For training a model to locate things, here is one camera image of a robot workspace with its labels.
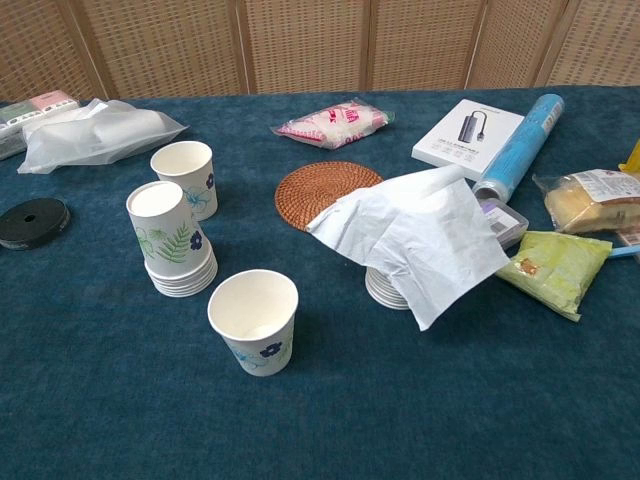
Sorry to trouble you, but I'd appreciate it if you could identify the blue flower paper cup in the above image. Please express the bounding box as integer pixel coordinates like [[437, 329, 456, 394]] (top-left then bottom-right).
[[150, 140, 220, 222], [207, 268, 300, 378]]

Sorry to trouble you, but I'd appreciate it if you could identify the round brown rattan coaster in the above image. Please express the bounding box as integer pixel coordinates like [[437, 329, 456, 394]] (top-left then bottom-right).
[[274, 160, 385, 232]]

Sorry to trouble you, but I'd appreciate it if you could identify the white paper cup stack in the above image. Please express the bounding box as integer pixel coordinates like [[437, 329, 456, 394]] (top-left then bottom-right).
[[364, 266, 414, 311]]

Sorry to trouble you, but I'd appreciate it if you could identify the fern print paper cup stack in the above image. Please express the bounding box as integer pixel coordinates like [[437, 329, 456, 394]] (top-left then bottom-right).
[[125, 180, 219, 299]]

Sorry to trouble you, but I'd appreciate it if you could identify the white tissue paper sheet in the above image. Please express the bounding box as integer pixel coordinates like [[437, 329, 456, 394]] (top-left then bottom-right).
[[305, 164, 512, 332]]

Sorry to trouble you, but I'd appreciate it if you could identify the pink white snack bag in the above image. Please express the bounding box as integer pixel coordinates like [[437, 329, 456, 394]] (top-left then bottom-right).
[[271, 97, 395, 151]]

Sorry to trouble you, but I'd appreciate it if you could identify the blue fabric covered table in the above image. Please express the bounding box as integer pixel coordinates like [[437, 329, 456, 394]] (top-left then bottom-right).
[[0, 85, 640, 480]]

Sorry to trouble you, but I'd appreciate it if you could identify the white usb hub box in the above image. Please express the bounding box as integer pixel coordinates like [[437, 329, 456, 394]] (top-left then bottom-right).
[[411, 98, 526, 184]]

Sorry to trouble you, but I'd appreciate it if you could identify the small purple clear box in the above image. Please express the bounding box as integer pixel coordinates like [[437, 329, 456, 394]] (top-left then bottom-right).
[[477, 196, 530, 250]]

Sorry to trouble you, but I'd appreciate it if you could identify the wood rattan folding screen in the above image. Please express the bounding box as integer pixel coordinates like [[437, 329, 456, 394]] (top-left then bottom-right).
[[0, 0, 640, 103]]

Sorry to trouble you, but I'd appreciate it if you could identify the blue plastic wrap roll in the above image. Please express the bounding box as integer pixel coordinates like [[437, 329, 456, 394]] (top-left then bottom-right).
[[472, 92, 566, 204]]

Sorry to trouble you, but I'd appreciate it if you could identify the green snack packet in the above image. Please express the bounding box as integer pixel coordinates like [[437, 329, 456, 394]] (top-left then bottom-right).
[[494, 230, 614, 323]]

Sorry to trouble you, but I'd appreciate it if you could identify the frosted plastic zip bag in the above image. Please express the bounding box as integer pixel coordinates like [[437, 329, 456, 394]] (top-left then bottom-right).
[[17, 98, 190, 175]]

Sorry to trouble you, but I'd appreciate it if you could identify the bread in clear wrapper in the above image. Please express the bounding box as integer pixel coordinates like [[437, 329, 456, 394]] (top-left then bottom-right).
[[531, 168, 640, 235]]

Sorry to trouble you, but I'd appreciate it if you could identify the black round disc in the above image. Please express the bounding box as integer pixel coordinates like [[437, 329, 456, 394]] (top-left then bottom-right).
[[0, 197, 71, 251]]

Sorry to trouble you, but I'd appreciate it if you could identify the pink green tissue multipack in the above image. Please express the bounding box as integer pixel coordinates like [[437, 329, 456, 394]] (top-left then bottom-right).
[[0, 89, 81, 161]]

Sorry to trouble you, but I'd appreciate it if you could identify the yellow snack bag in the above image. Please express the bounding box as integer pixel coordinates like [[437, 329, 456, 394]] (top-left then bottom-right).
[[618, 139, 640, 174]]

